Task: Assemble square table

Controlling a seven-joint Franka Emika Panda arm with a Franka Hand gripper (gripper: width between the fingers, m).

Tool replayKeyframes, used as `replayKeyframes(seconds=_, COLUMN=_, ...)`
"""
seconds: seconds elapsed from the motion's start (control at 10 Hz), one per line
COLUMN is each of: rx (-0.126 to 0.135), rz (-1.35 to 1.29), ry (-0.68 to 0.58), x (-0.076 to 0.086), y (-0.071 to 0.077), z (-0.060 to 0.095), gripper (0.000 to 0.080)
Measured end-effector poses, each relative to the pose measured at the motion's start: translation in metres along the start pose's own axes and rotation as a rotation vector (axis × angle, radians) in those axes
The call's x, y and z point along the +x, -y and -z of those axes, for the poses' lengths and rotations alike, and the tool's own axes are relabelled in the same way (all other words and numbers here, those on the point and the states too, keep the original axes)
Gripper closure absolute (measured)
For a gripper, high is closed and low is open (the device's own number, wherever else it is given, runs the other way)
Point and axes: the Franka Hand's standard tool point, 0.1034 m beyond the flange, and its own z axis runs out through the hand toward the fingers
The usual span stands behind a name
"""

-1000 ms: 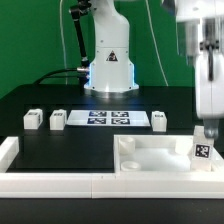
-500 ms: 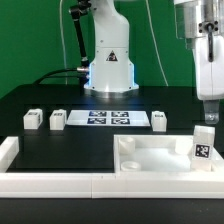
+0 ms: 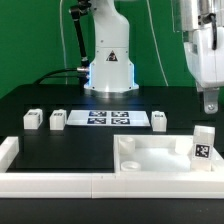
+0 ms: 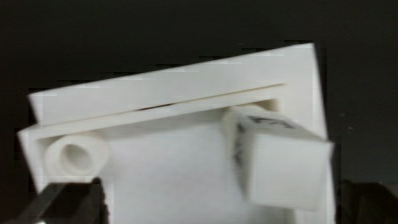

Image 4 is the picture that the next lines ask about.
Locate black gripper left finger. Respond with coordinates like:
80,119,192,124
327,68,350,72
12,178,110,224

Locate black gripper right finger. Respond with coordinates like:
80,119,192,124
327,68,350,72
335,180,398,224

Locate white table leg with tag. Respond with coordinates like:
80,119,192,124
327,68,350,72
222,105,332,210

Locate white square table top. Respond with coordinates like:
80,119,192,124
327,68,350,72
19,44,335,224

